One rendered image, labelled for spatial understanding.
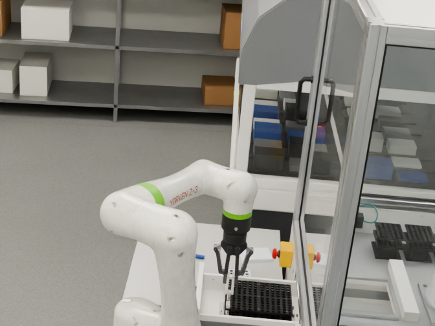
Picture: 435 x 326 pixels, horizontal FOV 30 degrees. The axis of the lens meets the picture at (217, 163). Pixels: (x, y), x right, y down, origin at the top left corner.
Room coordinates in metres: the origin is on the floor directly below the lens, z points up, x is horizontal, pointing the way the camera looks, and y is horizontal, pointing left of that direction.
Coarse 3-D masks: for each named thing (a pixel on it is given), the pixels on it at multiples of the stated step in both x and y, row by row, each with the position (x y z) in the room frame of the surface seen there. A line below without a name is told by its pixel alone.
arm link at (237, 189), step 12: (228, 168) 2.26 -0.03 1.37; (216, 180) 2.23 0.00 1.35; (228, 180) 2.21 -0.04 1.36; (240, 180) 2.20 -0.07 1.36; (252, 180) 2.22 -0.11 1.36; (216, 192) 2.22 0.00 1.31; (228, 192) 2.19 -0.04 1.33; (240, 192) 2.18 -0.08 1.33; (252, 192) 2.20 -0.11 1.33; (228, 204) 2.20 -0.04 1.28; (240, 204) 2.19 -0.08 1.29; (252, 204) 2.22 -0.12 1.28; (228, 216) 2.20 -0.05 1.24; (240, 216) 2.19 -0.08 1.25
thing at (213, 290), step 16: (208, 288) 2.40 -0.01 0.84; (224, 288) 2.40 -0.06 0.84; (288, 288) 2.40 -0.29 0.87; (208, 304) 2.31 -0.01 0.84; (224, 304) 2.32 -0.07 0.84; (208, 320) 2.16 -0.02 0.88; (224, 320) 2.16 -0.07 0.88; (240, 320) 2.16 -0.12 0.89; (256, 320) 2.16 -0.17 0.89; (272, 320) 2.17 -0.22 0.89
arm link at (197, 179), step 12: (192, 168) 2.23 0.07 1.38; (204, 168) 2.25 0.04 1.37; (216, 168) 2.26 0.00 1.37; (156, 180) 2.07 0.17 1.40; (168, 180) 2.10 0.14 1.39; (180, 180) 2.13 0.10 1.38; (192, 180) 2.17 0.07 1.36; (204, 180) 2.22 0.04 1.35; (168, 192) 2.04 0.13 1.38; (180, 192) 2.09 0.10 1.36; (192, 192) 2.15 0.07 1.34; (204, 192) 2.23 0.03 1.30; (168, 204) 2.02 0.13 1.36
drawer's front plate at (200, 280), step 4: (200, 264) 2.41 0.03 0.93; (204, 264) 2.42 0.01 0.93; (200, 268) 2.38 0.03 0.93; (200, 272) 2.36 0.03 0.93; (200, 276) 2.33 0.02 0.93; (200, 280) 2.31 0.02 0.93; (200, 284) 2.29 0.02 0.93; (200, 288) 2.26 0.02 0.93; (196, 292) 2.24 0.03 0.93; (200, 292) 2.24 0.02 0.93; (196, 296) 2.21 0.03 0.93; (200, 296) 2.21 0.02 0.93; (200, 300) 2.19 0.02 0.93; (200, 304) 2.17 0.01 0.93; (200, 308) 2.29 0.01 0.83
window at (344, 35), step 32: (352, 32) 2.09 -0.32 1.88; (352, 64) 2.00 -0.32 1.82; (320, 96) 2.56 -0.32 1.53; (352, 96) 1.93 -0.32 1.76; (320, 128) 2.44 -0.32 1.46; (320, 160) 2.33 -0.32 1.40; (320, 192) 2.23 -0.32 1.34; (320, 224) 2.13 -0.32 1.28; (320, 256) 2.04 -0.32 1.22; (320, 288) 1.94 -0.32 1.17
